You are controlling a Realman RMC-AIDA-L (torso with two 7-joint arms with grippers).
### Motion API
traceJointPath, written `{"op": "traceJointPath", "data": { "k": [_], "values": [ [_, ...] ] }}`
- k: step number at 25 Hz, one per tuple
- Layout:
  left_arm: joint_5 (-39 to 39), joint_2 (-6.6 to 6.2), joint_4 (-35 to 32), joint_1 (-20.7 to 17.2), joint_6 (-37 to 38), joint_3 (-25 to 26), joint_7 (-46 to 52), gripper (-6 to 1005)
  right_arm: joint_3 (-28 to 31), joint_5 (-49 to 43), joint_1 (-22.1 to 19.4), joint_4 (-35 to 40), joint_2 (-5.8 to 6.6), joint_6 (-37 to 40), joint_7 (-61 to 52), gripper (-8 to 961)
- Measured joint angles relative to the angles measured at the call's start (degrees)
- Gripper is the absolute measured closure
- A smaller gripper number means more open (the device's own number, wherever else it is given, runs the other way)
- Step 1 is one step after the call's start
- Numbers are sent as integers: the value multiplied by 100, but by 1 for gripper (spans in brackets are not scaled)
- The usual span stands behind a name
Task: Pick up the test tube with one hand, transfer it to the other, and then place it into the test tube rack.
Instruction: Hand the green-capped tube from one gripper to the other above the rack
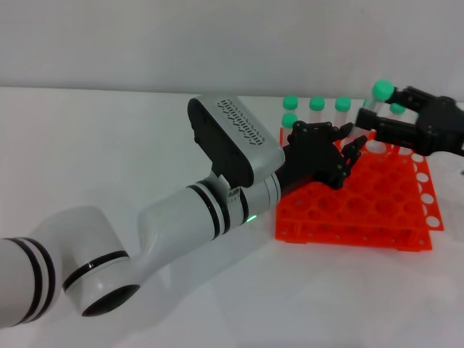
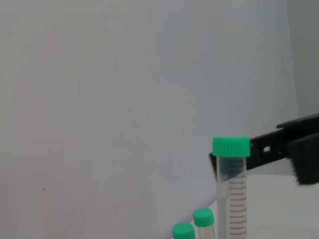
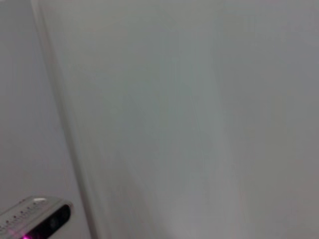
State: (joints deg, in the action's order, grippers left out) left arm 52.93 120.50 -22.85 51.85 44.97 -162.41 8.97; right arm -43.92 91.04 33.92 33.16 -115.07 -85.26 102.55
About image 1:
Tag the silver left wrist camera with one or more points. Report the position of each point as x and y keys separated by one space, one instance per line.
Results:
x=235 y=145

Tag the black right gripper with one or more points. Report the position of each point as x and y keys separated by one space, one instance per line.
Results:
x=442 y=127

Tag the orange test tube rack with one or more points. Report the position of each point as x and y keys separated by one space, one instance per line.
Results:
x=362 y=203

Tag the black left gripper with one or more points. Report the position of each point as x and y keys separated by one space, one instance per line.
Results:
x=311 y=156

